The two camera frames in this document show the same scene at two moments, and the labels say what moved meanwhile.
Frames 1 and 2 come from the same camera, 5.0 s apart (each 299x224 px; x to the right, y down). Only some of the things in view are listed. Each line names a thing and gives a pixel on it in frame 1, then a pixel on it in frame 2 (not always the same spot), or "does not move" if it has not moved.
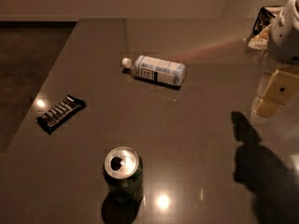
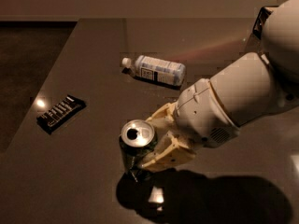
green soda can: x=123 y=171 to x=136 y=139
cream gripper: x=285 y=37 to x=202 y=113
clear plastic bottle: x=157 y=70 does not move
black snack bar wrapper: x=56 y=116 does not move
